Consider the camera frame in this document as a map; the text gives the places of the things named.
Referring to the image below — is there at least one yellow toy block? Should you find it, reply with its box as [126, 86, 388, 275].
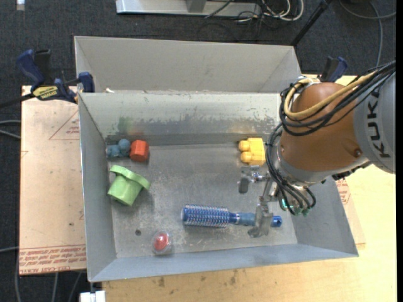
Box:
[237, 137, 267, 166]

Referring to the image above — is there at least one orange-red toy block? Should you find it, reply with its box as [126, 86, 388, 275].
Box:
[128, 139, 150, 162]

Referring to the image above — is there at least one green toy bolt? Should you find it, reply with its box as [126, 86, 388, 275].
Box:
[107, 164, 151, 206]

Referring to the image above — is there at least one blue round hairbrush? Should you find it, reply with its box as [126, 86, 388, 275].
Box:
[181, 203, 283, 229]

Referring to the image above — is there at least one red button in clear dome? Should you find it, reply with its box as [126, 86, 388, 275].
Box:
[150, 230, 174, 257]

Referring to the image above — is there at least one blue toy figure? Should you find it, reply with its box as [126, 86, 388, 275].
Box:
[105, 138, 132, 160]

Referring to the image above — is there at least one grey metal bin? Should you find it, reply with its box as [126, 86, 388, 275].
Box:
[74, 35, 360, 282]

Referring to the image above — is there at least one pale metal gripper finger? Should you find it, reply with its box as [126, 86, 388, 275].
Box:
[247, 203, 275, 238]
[237, 164, 269, 194]

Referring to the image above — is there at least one brown cardboard board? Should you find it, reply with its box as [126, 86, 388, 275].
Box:
[18, 85, 366, 276]

